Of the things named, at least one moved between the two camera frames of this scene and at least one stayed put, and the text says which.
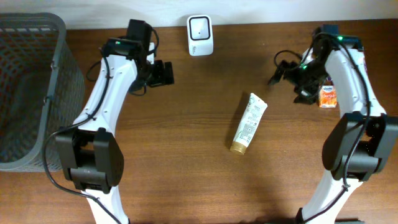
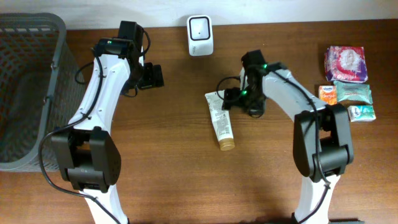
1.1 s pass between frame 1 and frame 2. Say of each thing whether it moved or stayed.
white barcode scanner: stayed
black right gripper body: moved
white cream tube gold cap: moved
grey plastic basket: stayed
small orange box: stayed
